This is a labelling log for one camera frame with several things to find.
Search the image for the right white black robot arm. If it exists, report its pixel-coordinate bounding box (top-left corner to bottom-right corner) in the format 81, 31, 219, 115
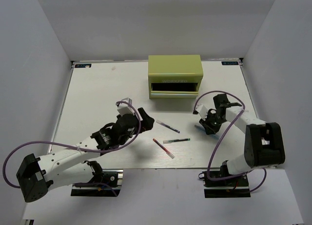
193, 91, 286, 185

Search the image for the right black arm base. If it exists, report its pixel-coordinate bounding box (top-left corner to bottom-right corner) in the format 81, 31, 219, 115
198, 171, 251, 199

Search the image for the left blue corner label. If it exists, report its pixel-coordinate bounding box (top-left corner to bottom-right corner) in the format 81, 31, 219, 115
75, 63, 92, 68

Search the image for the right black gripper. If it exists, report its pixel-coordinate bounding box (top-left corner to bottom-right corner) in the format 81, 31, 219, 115
199, 111, 227, 134

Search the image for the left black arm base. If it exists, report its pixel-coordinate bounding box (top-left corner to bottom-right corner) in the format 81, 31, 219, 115
71, 161, 123, 197

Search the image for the purple capped gel pen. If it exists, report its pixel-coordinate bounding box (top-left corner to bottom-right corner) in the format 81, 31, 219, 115
156, 120, 180, 133

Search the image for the blue pen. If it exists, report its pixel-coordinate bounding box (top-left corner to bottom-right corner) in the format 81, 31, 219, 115
194, 124, 219, 140

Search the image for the blue corner label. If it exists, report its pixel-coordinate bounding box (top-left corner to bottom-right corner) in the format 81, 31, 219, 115
221, 61, 239, 65
75, 63, 92, 68

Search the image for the right blue corner label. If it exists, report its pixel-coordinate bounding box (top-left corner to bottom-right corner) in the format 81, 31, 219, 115
221, 61, 239, 65

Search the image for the green metal drawer toolbox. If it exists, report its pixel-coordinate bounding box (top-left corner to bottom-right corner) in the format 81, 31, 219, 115
148, 55, 203, 99

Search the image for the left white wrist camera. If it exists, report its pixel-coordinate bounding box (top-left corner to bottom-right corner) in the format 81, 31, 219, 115
116, 98, 134, 116

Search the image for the green gel pen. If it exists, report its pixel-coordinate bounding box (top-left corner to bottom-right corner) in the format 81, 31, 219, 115
163, 138, 191, 144

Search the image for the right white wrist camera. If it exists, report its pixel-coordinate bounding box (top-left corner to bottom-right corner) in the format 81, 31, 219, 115
193, 104, 208, 121

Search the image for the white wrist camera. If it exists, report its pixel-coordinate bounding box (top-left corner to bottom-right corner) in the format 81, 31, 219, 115
193, 104, 208, 121
116, 98, 134, 116

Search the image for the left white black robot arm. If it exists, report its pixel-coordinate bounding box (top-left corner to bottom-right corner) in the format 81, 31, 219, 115
16, 108, 155, 203

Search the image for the red gel pen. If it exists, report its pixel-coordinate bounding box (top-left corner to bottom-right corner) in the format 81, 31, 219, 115
153, 139, 175, 159

